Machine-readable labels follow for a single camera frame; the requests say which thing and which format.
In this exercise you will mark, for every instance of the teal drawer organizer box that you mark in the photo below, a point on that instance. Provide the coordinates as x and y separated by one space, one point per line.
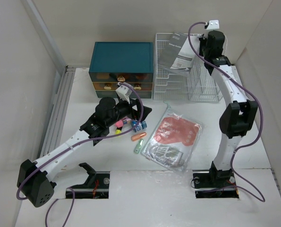
114 62

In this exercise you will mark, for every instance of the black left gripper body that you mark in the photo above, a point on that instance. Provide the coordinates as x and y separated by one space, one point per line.
123 109

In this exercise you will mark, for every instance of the pink yellow highlighter marker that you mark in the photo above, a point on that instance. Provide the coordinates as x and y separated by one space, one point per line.
119 126

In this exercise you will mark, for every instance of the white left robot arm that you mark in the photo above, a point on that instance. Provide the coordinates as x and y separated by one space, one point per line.
36 180

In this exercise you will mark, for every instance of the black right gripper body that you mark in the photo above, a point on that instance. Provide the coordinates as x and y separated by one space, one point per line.
203 50

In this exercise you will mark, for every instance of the white wire mesh file rack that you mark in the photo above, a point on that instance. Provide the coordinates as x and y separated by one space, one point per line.
192 84

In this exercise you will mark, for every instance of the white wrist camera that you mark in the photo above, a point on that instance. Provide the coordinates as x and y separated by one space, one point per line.
124 93
212 25

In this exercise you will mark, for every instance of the orange translucent capsule tube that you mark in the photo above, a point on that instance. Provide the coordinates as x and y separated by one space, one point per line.
138 136

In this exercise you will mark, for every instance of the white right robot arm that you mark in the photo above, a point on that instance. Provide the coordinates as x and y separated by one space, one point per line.
236 120

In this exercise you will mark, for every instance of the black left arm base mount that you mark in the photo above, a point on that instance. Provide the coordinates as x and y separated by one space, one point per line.
95 186

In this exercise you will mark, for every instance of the green translucent capsule tube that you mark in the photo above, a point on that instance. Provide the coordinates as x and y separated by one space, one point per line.
138 146

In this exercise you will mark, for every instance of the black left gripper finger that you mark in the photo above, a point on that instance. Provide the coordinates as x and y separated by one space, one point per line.
146 112
135 108

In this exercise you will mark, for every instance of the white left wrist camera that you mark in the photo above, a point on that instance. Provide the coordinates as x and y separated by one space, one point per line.
124 93

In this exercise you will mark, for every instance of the blue round plastic jar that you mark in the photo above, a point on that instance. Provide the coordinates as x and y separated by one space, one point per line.
138 127

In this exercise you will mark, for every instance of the grey Canon setup guide booklet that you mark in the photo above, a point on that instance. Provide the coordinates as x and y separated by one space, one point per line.
177 53

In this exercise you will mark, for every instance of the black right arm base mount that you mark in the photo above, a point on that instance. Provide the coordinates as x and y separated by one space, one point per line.
210 184

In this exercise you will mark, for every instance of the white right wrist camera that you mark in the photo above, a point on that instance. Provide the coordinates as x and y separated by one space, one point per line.
212 25

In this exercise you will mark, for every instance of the colourful pen bundle pouch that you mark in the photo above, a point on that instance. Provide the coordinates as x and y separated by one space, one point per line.
125 120

